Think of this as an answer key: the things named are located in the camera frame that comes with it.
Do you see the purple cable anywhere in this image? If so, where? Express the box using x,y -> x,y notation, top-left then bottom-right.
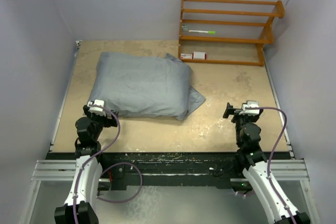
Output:
236,106 -> 299,224
73,104 -> 143,224

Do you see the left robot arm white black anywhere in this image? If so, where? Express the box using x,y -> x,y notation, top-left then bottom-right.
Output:
54,100 -> 120,223

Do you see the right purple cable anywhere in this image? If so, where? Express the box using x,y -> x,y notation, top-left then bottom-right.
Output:
236,106 -> 299,224

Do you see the grey pillowcase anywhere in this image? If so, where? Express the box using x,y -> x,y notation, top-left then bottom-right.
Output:
89,52 -> 206,121

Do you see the wooden orange shelf rack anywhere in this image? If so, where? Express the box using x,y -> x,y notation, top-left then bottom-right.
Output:
177,0 -> 285,67

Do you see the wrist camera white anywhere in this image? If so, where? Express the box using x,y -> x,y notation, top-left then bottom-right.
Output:
87,99 -> 106,116
239,101 -> 260,116

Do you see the aluminium rail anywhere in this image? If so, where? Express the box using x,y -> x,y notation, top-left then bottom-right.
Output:
32,160 -> 76,182

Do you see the green white pen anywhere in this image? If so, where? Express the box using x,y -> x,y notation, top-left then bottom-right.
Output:
188,30 -> 216,35

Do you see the white label card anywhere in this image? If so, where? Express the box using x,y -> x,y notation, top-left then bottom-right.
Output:
180,54 -> 193,59

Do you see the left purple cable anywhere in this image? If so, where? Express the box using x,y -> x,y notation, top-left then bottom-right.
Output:
73,104 -> 143,224

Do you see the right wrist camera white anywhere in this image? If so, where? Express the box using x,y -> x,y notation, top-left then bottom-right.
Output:
239,101 -> 260,116

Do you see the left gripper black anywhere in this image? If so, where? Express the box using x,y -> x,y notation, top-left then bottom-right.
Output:
82,106 -> 117,141

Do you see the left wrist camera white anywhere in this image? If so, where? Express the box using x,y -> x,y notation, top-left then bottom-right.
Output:
87,99 -> 106,116

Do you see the red white small box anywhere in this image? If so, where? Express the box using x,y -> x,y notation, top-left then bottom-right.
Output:
192,51 -> 207,60

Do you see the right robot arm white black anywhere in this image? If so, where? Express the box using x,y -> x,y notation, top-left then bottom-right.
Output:
223,101 -> 311,223

